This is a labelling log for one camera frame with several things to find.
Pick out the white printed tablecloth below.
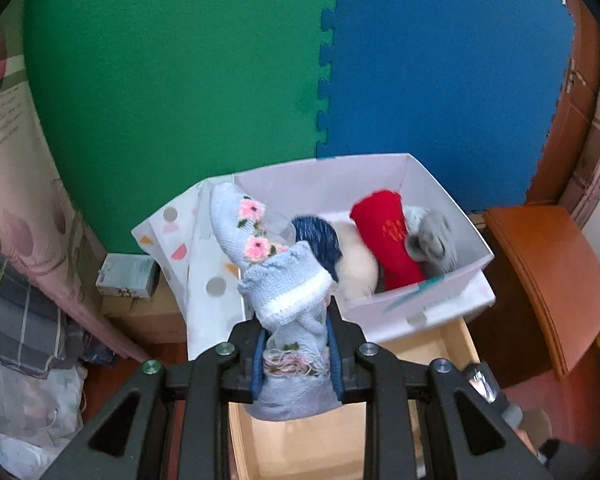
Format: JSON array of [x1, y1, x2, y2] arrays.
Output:
[[131, 177, 248, 361]]

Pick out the navy floral underwear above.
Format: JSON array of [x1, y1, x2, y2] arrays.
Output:
[[291, 215, 343, 283]]

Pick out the white leaf-print bedsheet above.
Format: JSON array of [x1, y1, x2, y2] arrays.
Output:
[[0, 360, 88, 480]]

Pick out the wooden drawer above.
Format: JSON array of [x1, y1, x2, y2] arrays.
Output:
[[227, 317, 481, 480]]

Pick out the small white teal box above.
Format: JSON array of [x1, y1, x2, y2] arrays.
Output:
[[96, 253, 161, 298]]

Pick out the pink leaf-print curtain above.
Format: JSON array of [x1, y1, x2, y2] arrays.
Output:
[[0, 25, 151, 366]]

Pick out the white cardboard storage box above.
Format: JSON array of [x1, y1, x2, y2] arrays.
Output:
[[232, 152, 497, 346]]

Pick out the cream sock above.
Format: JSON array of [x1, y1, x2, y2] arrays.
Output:
[[327, 222, 381, 301]]

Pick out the wooden chair seat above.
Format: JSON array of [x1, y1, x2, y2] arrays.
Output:
[[467, 205, 600, 388]]

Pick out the grey plaid cloth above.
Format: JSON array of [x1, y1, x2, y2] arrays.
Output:
[[0, 230, 81, 378]]

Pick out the red embroidered sock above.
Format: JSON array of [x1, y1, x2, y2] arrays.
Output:
[[349, 190, 427, 292]]

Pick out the grey ribbed sock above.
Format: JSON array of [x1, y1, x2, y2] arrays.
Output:
[[404, 210, 460, 277]]

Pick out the light blue floral sock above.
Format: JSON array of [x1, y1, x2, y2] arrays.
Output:
[[210, 182, 341, 422]]

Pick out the brown cardboard box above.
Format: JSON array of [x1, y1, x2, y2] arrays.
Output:
[[102, 280, 188, 346]]

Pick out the brown wooden door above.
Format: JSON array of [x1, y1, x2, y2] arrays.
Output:
[[522, 0, 600, 211]]

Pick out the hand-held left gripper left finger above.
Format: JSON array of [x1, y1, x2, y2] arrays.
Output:
[[42, 317, 268, 480]]

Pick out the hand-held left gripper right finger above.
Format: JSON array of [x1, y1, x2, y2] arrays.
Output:
[[325, 297, 556, 480]]

